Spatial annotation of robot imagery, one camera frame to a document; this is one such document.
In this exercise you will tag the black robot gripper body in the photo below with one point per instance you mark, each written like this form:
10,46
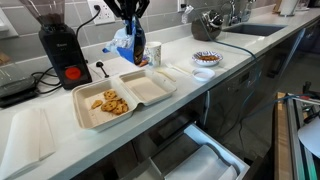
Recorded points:
126,9

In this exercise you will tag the orange purple snack packet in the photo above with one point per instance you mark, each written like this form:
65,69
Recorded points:
143,63

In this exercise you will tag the sink faucet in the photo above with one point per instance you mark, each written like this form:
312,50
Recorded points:
236,14

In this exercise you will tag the patterned paper cup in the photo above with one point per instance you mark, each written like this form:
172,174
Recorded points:
153,53

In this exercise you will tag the white plastic fork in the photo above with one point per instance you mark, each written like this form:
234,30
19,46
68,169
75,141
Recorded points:
169,65

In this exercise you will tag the white wall outlet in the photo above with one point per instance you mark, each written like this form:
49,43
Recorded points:
103,12

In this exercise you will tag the white plastic lid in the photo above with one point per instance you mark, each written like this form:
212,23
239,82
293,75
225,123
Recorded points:
203,74

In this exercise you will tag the open white drawer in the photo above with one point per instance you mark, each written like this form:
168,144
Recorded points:
190,154

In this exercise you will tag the blue pretzel crisps packet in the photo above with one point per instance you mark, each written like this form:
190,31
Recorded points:
128,42

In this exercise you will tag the black coffee grinder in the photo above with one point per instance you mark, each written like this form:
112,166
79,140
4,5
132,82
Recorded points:
59,42

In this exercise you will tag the beige foam clamshell container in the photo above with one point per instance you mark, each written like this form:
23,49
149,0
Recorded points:
140,87

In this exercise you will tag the black scale appliance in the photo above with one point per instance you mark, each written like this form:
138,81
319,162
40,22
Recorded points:
16,86

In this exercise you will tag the pretzel crisps in container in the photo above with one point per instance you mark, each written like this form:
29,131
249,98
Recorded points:
112,103

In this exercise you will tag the blue patterned paper bowl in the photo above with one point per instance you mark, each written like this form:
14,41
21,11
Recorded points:
207,58

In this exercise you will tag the folded white paper towel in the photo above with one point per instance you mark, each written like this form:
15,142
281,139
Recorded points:
30,141

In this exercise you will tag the paper towel roll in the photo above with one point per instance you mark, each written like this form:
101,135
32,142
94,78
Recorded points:
287,7

